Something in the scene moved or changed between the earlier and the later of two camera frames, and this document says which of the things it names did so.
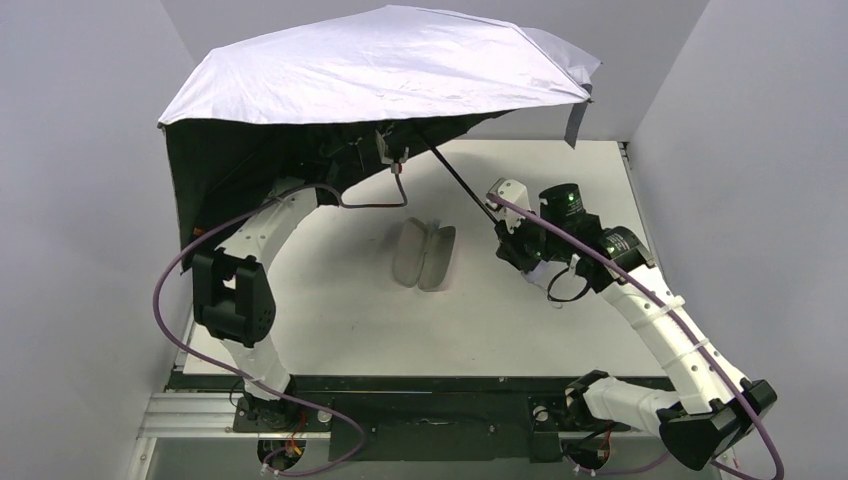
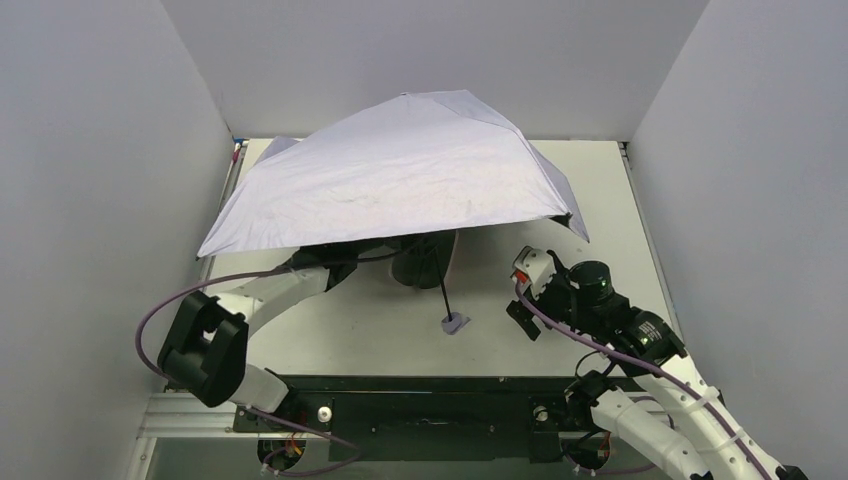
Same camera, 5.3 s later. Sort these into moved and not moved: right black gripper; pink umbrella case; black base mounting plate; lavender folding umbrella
Moved: lavender folding umbrella; right black gripper
Not moved: pink umbrella case; black base mounting plate
